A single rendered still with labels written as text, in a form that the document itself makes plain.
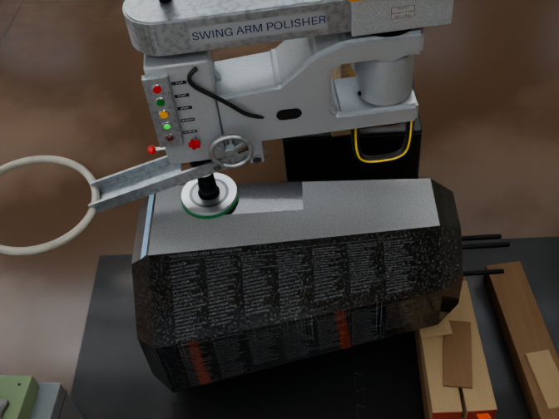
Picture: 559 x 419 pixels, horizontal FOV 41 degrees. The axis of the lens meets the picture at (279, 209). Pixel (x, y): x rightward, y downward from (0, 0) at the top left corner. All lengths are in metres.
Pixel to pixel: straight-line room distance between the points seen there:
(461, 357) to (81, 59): 3.21
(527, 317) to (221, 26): 1.91
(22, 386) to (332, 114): 1.32
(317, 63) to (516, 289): 1.60
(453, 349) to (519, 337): 0.35
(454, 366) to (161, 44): 1.70
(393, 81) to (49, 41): 3.37
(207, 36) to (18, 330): 2.02
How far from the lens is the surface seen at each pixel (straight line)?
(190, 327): 2.74
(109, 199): 2.77
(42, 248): 2.73
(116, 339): 3.55
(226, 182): 2.85
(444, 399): 3.01
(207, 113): 2.41
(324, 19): 2.23
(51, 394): 2.56
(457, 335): 3.15
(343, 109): 2.51
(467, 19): 5.14
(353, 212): 2.74
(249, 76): 2.43
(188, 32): 2.22
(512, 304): 3.43
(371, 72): 2.43
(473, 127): 4.33
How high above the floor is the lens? 2.92
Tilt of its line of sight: 49 degrees down
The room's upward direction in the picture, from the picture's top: 7 degrees counter-clockwise
